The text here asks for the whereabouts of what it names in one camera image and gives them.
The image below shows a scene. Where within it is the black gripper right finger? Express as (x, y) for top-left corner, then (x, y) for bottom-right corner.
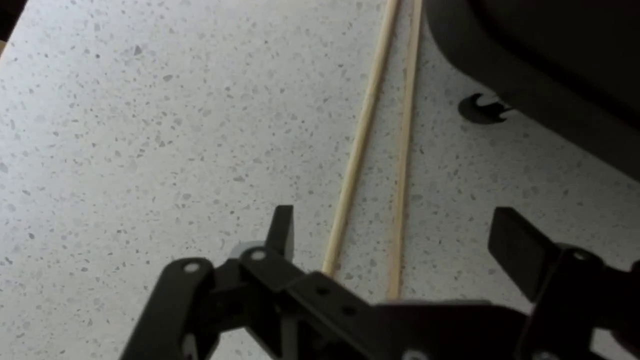
(488, 205), (640, 360)

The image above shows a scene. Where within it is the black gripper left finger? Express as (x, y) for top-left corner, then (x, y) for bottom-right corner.
(118, 204), (297, 360)

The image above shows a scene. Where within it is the light wooden stick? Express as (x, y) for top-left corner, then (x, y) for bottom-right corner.
(386, 0), (426, 303)
(319, 0), (401, 278)

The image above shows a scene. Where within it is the black silver coffee maker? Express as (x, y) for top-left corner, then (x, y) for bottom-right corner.
(424, 0), (640, 184)

